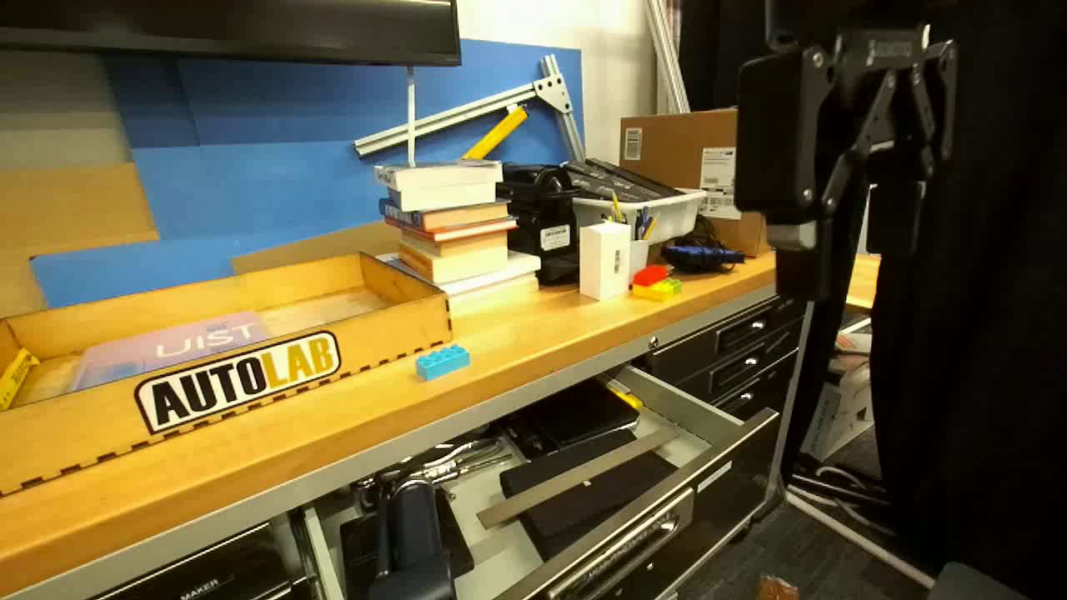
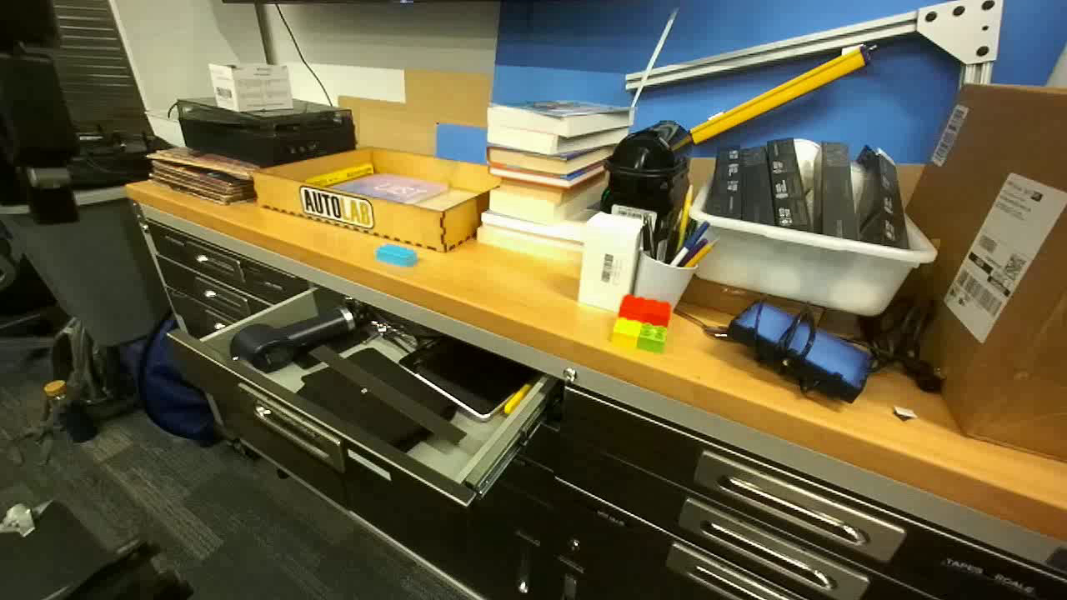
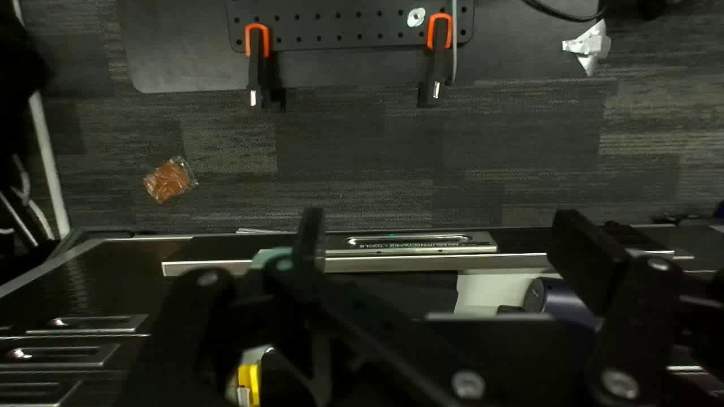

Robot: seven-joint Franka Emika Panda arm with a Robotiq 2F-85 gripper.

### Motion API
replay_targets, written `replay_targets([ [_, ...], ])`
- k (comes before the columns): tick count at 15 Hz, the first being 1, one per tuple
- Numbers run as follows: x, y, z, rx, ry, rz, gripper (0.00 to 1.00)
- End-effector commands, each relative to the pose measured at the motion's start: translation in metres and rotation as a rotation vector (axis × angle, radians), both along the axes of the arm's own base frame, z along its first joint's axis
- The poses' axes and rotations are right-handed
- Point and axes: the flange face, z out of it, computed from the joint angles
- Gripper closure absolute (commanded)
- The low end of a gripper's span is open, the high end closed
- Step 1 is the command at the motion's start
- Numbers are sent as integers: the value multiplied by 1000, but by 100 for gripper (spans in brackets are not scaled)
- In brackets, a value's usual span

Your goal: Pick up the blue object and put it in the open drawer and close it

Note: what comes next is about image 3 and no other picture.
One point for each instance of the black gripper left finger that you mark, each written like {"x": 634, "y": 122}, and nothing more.
{"x": 298, "y": 271}

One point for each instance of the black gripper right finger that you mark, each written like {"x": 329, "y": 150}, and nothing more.
{"x": 600, "y": 270}

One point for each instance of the grey tool drawer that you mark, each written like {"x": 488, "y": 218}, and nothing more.
{"x": 165, "y": 322}

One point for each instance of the yellow tool in drawer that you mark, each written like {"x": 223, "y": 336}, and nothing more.
{"x": 247, "y": 386}

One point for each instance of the silver measuring tape ruler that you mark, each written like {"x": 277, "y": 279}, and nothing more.
{"x": 411, "y": 243}

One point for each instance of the orange plastic wrapper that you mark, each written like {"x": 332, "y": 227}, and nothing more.
{"x": 170, "y": 180}

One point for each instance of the crumpled white paper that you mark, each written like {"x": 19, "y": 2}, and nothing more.
{"x": 590, "y": 45}

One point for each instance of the orange-black left caster clamp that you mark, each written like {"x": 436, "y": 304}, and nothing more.
{"x": 257, "y": 53}

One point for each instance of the orange-black caster clamp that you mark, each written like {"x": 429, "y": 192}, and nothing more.
{"x": 257, "y": 53}
{"x": 436, "y": 53}

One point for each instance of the black pegboard cart base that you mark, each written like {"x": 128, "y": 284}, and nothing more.
{"x": 181, "y": 45}

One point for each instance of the orange-black right caster clamp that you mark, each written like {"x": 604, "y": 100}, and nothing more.
{"x": 436, "y": 53}

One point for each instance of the white vertical post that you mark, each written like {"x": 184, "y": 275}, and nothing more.
{"x": 47, "y": 161}

